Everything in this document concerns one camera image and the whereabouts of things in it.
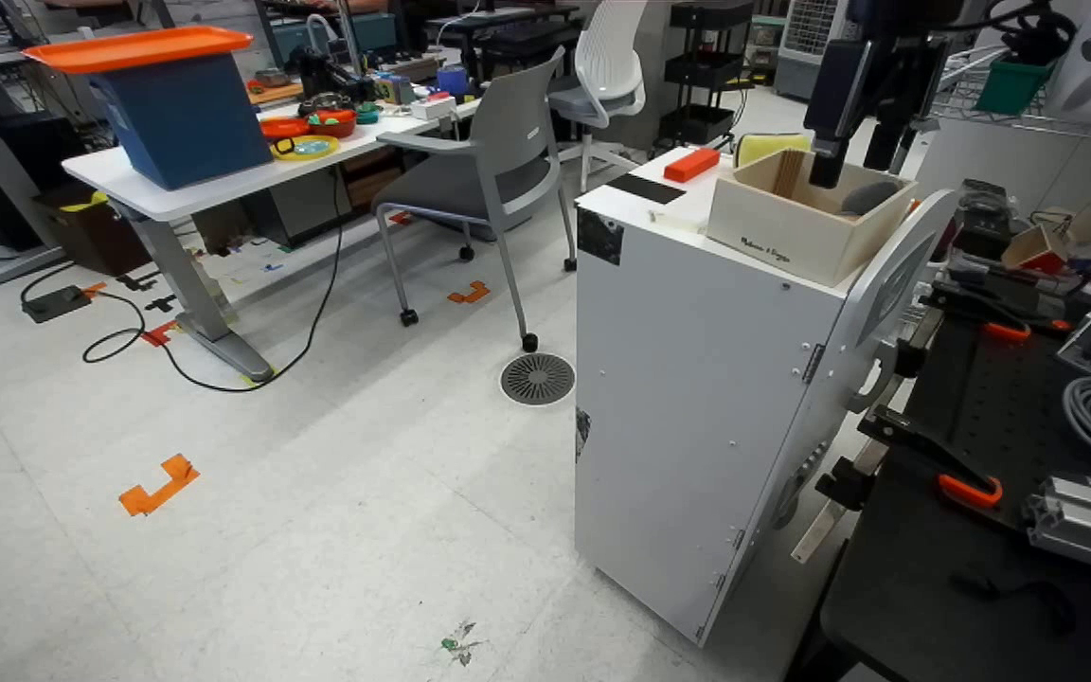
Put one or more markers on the black power brick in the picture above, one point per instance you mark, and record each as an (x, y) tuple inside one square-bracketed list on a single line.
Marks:
[(59, 304)]

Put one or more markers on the blue storage bin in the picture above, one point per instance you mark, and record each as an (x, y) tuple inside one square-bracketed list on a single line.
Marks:
[(188, 119)]

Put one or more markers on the orange red plastic toy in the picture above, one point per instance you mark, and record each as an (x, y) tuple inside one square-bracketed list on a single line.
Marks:
[(306, 124)]

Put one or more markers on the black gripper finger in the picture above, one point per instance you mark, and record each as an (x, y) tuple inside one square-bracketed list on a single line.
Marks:
[(894, 96), (837, 96)]

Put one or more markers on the black shelf cart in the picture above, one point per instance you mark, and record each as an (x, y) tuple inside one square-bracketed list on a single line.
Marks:
[(697, 124)]

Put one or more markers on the orange floor bracket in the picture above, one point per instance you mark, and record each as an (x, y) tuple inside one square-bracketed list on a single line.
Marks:
[(141, 498)]

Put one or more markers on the white desk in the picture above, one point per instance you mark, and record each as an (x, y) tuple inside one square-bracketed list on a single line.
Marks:
[(115, 176)]

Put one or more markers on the orange bin lid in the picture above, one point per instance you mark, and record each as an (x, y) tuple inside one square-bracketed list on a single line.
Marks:
[(131, 51)]

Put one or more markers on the small orange block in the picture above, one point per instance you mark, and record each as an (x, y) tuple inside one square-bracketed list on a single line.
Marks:
[(691, 166)]

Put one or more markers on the white toy cabinet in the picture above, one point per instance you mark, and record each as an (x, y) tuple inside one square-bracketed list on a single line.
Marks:
[(697, 417)]

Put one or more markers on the grey metal rack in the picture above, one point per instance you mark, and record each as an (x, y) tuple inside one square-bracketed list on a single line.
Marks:
[(948, 69)]

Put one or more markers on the small orange floor tape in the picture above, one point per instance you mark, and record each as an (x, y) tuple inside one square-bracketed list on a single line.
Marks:
[(470, 292), (162, 336)]

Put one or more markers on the grey wheeled office chair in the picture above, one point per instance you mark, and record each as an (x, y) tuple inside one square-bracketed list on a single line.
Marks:
[(513, 117)]

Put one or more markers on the round grey floor outlet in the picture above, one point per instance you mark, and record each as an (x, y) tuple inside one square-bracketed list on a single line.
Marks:
[(534, 381)]

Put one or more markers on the white office chair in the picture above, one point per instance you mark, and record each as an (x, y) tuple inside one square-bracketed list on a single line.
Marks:
[(606, 61)]

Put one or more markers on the white air unit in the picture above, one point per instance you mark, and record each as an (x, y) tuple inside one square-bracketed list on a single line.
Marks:
[(803, 51)]

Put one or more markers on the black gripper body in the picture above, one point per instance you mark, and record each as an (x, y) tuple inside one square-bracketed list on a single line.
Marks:
[(890, 19)]

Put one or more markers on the light wooden box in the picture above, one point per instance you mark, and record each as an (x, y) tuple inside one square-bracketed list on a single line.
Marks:
[(773, 240)]

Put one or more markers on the aluminium extrusion bar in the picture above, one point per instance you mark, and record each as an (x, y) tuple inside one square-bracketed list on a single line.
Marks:
[(1090, 518)]

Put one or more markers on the flat black rectangle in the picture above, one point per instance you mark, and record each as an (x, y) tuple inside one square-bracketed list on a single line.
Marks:
[(644, 187)]

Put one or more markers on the green box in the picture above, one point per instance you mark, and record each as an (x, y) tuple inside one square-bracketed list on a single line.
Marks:
[(1011, 88)]

